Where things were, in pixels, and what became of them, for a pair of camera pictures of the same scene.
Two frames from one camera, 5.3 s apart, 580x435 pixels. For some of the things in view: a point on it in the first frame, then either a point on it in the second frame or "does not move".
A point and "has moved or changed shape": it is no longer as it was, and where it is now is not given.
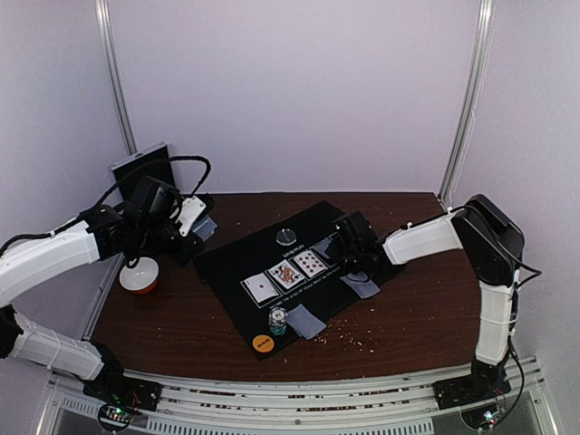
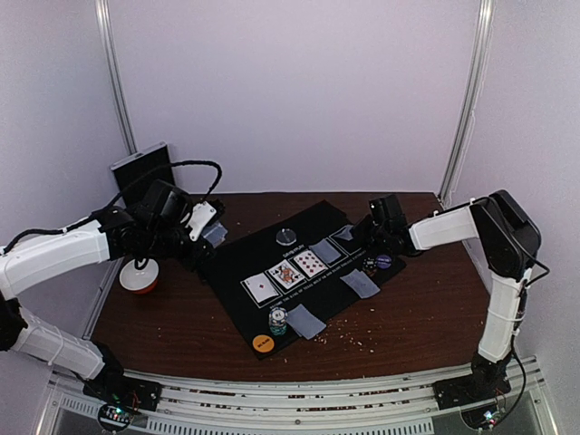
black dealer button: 285,236 does not move
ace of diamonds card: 261,287 does not move
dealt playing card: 304,323 does not move
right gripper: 346,236 -> 363,230
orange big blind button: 263,343 does not move
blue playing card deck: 206,229 has moved or changed shape
